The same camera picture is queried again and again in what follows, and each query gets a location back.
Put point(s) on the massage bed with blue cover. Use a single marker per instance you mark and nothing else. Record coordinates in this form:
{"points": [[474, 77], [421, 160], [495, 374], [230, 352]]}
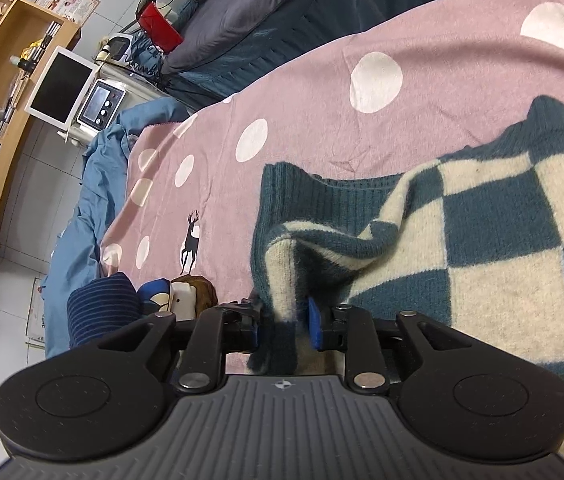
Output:
{"points": [[272, 40]]}

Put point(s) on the pink polka dot blanket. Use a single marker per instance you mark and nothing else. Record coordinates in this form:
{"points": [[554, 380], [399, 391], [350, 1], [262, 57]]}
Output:
{"points": [[412, 125]]}

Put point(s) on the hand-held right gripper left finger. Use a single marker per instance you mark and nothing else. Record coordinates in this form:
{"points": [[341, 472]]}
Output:
{"points": [[242, 332]]}

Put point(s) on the red and black lamp device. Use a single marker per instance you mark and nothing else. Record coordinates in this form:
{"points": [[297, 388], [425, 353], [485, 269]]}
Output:
{"points": [[159, 25]]}

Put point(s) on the white beauty machine with screen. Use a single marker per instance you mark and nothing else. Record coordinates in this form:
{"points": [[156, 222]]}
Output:
{"points": [[62, 85]]}

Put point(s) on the blue cream brown printed cloth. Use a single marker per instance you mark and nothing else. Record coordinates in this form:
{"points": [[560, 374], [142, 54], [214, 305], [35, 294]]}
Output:
{"points": [[187, 297]]}

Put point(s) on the navy striped garment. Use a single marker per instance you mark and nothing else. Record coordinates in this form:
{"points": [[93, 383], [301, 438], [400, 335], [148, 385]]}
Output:
{"points": [[102, 305]]}

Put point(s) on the small white device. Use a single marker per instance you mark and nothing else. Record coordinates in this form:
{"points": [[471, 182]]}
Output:
{"points": [[117, 47]]}

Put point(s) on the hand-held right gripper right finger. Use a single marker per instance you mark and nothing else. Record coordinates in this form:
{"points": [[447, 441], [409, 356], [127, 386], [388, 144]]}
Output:
{"points": [[314, 322]]}

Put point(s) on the light blue duvet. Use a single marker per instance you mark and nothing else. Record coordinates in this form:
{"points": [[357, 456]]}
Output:
{"points": [[97, 185]]}

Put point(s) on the teal and cream checkered sweater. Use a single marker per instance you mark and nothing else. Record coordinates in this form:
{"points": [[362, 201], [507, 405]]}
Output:
{"points": [[487, 240]]}

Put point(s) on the dark grey bed sheet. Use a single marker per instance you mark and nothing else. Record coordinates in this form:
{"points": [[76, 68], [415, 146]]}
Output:
{"points": [[232, 20]]}

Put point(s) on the wooden wall shelf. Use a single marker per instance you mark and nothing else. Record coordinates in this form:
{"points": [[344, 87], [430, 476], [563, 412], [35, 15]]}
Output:
{"points": [[14, 147]]}

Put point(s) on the wall poster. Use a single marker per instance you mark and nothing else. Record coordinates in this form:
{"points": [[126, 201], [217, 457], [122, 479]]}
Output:
{"points": [[69, 2]]}

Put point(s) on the printed leaflet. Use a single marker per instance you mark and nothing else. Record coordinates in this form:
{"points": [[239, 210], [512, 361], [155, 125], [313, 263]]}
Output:
{"points": [[36, 315]]}

